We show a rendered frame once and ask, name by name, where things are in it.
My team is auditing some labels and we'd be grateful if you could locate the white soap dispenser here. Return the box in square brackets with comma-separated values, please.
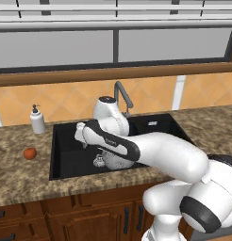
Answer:
[28, 104, 46, 136]

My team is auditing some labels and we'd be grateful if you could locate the orange fruit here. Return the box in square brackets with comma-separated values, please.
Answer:
[23, 147, 38, 161]

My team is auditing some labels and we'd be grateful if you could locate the black sink basin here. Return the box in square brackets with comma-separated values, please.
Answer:
[48, 112, 196, 182]

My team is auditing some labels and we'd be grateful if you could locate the wooden cupboard door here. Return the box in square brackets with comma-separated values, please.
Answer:
[132, 199, 159, 241]
[45, 201, 136, 241]

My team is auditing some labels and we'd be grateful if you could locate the silver metal colander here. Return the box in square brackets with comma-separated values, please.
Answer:
[92, 150, 136, 171]

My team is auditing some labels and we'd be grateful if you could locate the grey sink faucet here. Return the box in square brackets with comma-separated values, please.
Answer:
[113, 80, 135, 119]

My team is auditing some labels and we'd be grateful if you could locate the wooden panel under sink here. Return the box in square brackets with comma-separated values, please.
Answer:
[77, 185, 159, 208]

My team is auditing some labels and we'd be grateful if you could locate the wood framed window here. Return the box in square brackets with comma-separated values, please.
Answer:
[0, 0, 232, 88]

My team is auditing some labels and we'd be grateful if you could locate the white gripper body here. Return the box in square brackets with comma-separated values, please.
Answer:
[74, 121, 90, 150]

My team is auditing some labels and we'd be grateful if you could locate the black cupboard door handle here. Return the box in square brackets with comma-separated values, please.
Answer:
[123, 206, 131, 235]
[136, 204, 144, 233]

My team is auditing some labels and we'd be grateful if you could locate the wooden drawer front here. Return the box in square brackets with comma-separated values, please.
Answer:
[0, 217, 52, 241]
[0, 201, 46, 224]

